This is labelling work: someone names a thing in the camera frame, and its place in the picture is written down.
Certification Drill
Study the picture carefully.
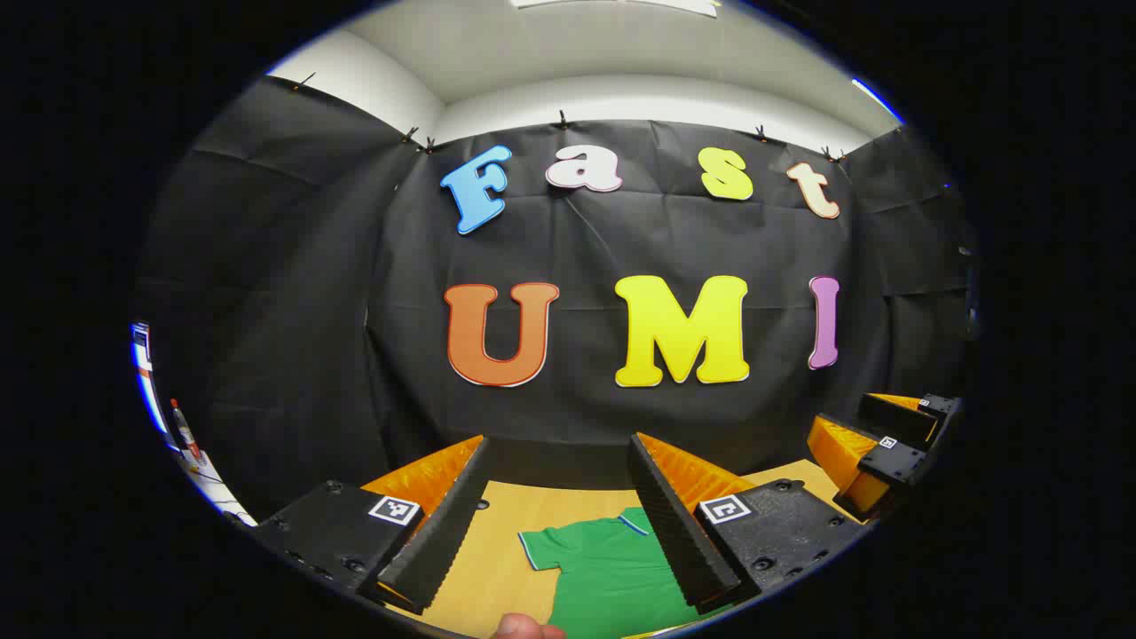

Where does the green T-shirt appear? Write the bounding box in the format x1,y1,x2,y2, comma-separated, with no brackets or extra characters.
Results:
518,507,733,639

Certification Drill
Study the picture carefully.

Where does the white printed board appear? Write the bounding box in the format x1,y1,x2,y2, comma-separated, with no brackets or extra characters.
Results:
130,321,174,440

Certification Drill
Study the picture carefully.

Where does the black backdrop cloth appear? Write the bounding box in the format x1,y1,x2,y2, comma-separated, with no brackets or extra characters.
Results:
133,75,977,520

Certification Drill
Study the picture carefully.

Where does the row of black cloth clips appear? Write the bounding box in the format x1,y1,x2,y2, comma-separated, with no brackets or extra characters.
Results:
293,71,848,165

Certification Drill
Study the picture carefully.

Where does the ceiling light panel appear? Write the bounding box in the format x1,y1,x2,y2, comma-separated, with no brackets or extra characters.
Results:
510,0,720,19

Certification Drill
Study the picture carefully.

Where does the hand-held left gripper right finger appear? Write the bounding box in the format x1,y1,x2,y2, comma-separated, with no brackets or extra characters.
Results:
627,432,876,616

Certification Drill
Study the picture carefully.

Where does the red capped bottle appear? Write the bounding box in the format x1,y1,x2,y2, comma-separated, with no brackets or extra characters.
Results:
170,398,203,469

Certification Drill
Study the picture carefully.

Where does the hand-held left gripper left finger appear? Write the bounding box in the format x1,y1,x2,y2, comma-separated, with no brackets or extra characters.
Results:
253,435,491,615

